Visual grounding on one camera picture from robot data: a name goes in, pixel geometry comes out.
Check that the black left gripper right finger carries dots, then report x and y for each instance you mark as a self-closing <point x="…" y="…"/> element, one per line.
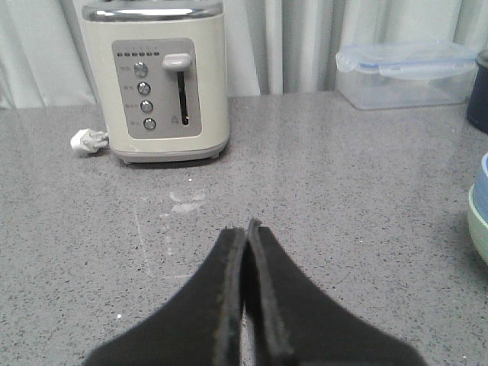
<point x="295" y="323"/>

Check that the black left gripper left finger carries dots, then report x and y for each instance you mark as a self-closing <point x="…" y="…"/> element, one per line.
<point x="200" y="325"/>

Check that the light green bowl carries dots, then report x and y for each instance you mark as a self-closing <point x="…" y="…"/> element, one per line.
<point x="477" y="227"/>

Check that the light blue bowl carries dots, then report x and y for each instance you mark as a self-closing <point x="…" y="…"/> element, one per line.
<point x="480" y="191"/>

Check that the white power plug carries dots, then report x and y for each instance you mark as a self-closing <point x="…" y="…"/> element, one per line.
<point x="87" y="142"/>

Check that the clear plastic food container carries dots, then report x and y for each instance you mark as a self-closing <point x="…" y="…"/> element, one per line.
<point x="405" y="75"/>

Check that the cream white toaster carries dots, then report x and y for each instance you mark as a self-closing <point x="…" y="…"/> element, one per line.
<point x="160" y="72"/>

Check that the white curtain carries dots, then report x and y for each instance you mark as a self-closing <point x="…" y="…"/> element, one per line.
<point x="273" y="47"/>

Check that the blue saucepan with handle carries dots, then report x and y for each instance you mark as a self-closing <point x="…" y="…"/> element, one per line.
<point x="477" y="107"/>

